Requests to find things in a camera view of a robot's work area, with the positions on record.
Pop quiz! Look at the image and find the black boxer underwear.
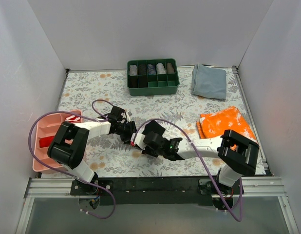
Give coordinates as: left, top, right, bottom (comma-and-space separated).
142, 120, 166, 139

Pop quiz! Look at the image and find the orange white patterned cloth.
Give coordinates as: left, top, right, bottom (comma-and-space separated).
196, 106, 257, 143

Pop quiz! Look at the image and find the light blue cloth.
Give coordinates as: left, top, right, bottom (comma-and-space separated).
191, 64, 226, 100

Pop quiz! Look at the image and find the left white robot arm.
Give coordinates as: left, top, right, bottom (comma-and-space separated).
47, 106, 136, 195

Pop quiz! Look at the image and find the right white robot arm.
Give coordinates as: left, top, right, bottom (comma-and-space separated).
134, 130, 259, 194

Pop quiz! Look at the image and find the red white rolled cloth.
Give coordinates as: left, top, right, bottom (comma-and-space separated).
65, 115, 81, 122

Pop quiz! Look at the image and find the green compartment organizer box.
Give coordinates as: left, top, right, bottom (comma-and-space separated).
127, 58, 180, 97

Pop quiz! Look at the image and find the black speckled rolled sock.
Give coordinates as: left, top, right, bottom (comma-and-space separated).
138, 64, 147, 75

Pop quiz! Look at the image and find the blue patterned rolled sock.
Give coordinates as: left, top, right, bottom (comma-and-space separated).
147, 63, 157, 75

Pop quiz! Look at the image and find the brown rolled sock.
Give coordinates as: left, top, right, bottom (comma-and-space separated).
166, 62, 175, 74

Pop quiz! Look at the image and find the pink compartment organizer tray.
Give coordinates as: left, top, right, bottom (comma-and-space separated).
34, 113, 83, 171

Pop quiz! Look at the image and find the red rolled cloth middle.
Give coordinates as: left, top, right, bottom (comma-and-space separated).
39, 136, 54, 148

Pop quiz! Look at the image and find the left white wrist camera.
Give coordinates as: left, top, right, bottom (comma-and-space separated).
124, 111, 132, 122

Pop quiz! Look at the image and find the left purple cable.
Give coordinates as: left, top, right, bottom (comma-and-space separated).
28, 99, 117, 219

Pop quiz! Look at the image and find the purple cable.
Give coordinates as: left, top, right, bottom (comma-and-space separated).
28, 99, 117, 219
132, 118, 245, 222

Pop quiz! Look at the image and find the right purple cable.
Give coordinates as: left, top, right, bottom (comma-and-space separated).
132, 118, 245, 222

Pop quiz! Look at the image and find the aluminium frame rail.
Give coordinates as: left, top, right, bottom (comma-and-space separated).
24, 176, 287, 198

